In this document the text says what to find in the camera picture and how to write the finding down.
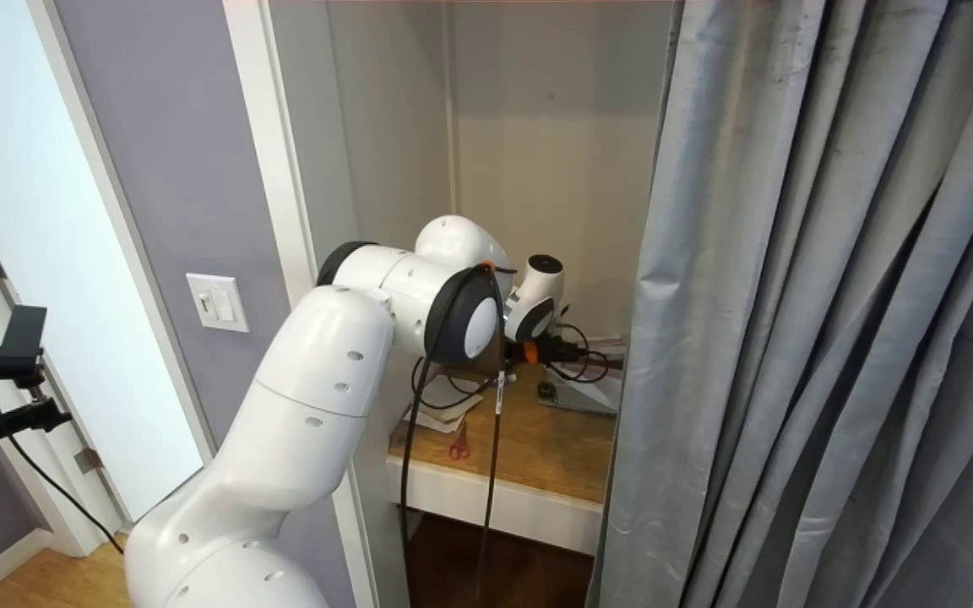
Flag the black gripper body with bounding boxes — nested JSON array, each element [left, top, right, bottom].
[[536, 324, 598, 363]]

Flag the wooden shelf with white edge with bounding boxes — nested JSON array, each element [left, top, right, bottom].
[[385, 376, 626, 557]]

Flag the grey curtain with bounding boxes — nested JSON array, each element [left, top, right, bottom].
[[596, 0, 973, 608]]

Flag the white door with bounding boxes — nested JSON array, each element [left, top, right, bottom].
[[0, 0, 207, 532]]

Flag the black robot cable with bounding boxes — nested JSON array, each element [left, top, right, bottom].
[[394, 318, 627, 567]]

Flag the red handled scissors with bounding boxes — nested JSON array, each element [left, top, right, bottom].
[[445, 418, 476, 461]]

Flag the white light switch plate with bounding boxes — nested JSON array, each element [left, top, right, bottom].
[[182, 271, 253, 338]]

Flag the thin black camera cable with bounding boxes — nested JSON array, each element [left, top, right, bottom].
[[0, 349, 129, 554]]

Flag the black camera on stand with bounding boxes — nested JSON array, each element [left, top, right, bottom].
[[0, 304, 52, 384]]

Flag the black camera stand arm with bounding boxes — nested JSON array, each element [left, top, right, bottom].
[[0, 397, 73, 461]]

